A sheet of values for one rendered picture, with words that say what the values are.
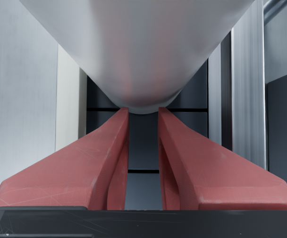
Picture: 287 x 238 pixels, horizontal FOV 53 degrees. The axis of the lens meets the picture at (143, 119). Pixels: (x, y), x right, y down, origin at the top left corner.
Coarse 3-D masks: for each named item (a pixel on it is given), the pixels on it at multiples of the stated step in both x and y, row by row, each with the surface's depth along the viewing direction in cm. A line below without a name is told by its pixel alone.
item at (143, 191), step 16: (192, 80) 18; (96, 96) 18; (192, 96) 18; (96, 112) 18; (112, 112) 18; (176, 112) 18; (192, 112) 18; (96, 128) 18; (144, 128) 18; (192, 128) 18; (144, 144) 18; (128, 160) 18; (144, 160) 18; (128, 176) 18; (144, 176) 18; (128, 192) 18; (144, 192) 18; (160, 192) 18; (128, 208) 18; (144, 208) 18; (160, 208) 18
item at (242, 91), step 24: (240, 24) 10; (240, 48) 10; (240, 72) 10; (240, 96) 10; (264, 96) 10; (240, 120) 10; (264, 120) 10; (240, 144) 10; (264, 144) 10; (264, 168) 10
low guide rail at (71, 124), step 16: (64, 64) 15; (64, 80) 15; (80, 80) 15; (64, 96) 15; (80, 96) 15; (64, 112) 14; (80, 112) 15; (64, 128) 14; (80, 128) 15; (64, 144) 14
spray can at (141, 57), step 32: (32, 0) 4; (64, 0) 3; (96, 0) 3; (128, 0) 3; (160, 0) 3; (192, 0) 3; (224, 0) 3; (64, 32) 4; (96, 32) 4; (128, 32) 4; (160, 32) 4; (192, 32) 4; (224, 32) 5; (96, 64) 6; (128, 64) 5; (160, 64) 6; (192, 64) 7; (128, 96) 10; (160, 96) 10
